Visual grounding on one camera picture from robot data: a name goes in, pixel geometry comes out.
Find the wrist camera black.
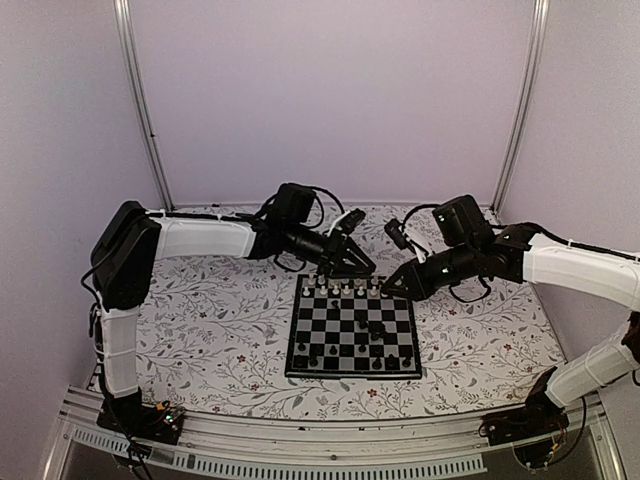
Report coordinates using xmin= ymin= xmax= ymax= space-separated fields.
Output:
xmin=272 ymin=183 xmax=316 ymax=223
xmin=432 ymin=194 xmax=493 ymax=247

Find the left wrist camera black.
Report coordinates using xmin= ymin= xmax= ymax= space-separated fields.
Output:
xmin=272 ymin=183 xmax=316 ymax=223

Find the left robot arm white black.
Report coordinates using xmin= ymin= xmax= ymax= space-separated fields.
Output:
xmin=81 ymin=201 xmax=375 ymax=434

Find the right aluminium frame post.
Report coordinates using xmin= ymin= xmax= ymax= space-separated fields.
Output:
xmin=489 ymin=0 xmax=549 ymax=212

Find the black white chessboard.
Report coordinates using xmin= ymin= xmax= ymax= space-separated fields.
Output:
xmin=284 ymin=274 xmax=422 ymax=380

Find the left aluminium frame post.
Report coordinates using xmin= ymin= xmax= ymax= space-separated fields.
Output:
xmin=113 ymin=0 xmax=175 ymax=210

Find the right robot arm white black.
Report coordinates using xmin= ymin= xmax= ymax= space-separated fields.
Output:
xmin=381 ymin=223 xmax=639 ymax=436

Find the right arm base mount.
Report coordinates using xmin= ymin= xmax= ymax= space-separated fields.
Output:
xmin=478 ymin=406 xmax=569 ymax=470

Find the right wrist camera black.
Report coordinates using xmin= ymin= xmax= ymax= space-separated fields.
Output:
xmin=432 ymin=194 xmax=493 ymax=247

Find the aluminium frame post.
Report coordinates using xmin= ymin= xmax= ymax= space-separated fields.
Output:
xmin=489 ymin=0 xmax=549 ymax=212
xmin=113 ymin=0 xmax=175 ymax=210

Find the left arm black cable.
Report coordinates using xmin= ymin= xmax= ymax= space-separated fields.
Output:
xmin=259 ymin=185 xmax=346 ymax=231

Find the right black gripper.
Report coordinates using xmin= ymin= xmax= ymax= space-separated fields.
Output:
xmin=381 ymin=241 xmax=479 ymax=303

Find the front aluminium rail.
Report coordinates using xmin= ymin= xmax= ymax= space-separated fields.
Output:
xmin=42 ymin=387 xmax=629 ymax=480

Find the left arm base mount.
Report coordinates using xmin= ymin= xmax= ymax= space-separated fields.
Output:
xmin=97 ymin=398 xmax=186 ymax=445

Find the floral patterned table mat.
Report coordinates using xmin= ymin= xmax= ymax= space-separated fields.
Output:
xmin=102 ymin=216 xmax=564 ymax=421

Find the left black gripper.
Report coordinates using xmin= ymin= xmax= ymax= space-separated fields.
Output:
xmin=286 ymin=223 xmax=378 ymax=281

